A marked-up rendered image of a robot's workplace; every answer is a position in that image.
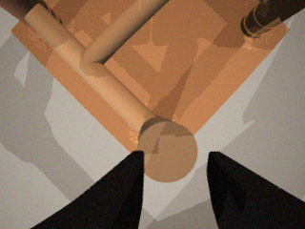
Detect orange-brown wooden stool seat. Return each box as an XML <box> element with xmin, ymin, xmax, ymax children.
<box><xmin>11</xmin><ymin>0</ymin><xmax>289</xmax><ymax>153</ymax></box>

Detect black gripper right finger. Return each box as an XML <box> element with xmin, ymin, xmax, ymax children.
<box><xmin>207</xmin><ymin>152</ymin><xmax>305</xmax><ymax>229</ymax></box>

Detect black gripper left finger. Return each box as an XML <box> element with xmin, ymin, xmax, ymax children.
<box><xmin>31</xmin><ymin>151</ymin><xmax>144</xmax><ymax>229</ymax></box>

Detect tan wooden stool legs with crossbar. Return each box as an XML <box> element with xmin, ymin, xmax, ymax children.
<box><xmin>0</xmin><ymin>0</ymin><xmax>305</xmax><ymax>183</ymax></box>

